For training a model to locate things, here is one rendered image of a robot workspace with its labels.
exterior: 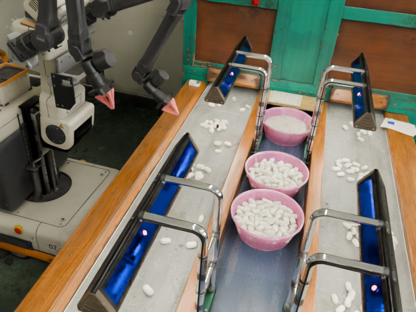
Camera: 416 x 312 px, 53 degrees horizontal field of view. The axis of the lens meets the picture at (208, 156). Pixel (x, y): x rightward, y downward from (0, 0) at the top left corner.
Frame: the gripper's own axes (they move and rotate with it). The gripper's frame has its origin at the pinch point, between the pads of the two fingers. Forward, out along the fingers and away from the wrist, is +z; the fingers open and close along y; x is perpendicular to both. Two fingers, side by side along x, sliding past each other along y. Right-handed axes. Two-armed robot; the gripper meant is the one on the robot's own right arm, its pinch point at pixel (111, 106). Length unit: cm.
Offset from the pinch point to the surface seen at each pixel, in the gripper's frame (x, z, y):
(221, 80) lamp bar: -39.4, 7.7, 17.7
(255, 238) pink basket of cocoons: -47, 51, -25
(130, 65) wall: 96, 20, 173
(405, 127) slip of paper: -98, 75, 76
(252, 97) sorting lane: -26, 42, 82
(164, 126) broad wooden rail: 1.5, 25.2, 30.3
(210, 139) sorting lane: -17, 37, 31
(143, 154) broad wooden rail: 1.5, 25.2, 5.3
